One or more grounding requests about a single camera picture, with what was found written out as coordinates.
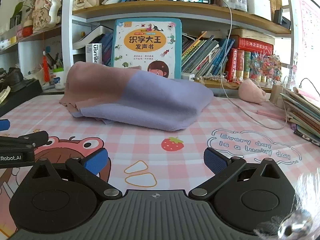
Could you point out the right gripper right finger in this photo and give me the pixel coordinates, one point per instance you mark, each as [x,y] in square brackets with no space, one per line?
[223,168]

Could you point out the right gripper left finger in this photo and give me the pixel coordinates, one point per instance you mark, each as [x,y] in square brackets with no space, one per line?
[85,171]

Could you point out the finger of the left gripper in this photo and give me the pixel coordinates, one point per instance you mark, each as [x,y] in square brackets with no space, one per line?
[4,124]
[34,139]

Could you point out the purple and pink sweater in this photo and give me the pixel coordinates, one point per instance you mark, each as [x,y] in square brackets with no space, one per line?
[133,96]

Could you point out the black leather shoe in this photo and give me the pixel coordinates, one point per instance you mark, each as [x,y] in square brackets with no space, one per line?
[12,79]

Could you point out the pink checkered table mat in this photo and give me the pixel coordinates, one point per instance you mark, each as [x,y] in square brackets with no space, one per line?
[149,159]

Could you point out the red tassel ornament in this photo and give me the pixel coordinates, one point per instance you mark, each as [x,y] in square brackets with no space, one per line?
[45,68]

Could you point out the white tub pen holder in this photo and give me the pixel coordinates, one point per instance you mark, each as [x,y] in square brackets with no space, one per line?
[59,78]

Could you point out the pink pen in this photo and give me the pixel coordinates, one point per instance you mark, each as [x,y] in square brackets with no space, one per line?
[271,114]

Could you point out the pink plush toy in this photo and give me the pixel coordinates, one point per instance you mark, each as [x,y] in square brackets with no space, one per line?
[250,92]

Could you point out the stack of books right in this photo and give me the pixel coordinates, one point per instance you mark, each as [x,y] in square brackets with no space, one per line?
[302,111]

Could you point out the white usmile box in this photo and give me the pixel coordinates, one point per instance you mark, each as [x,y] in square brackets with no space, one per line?
[94,53]

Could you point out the colourful flower decoration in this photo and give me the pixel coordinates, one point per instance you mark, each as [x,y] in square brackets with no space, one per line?
[267,66]

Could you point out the floral fabric bag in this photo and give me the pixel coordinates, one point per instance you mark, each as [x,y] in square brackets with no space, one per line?
[46,14]

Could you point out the red hardcover book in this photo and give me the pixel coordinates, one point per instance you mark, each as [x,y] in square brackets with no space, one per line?
[251,45]

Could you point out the white wooden bookshelf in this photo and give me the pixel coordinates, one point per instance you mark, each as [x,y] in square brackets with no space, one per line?
[195,17]

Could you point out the teal children's character book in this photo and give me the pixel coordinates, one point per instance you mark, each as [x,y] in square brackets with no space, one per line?
[152,43]

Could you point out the white storage box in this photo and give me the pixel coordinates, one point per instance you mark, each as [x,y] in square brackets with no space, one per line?
[261,8]

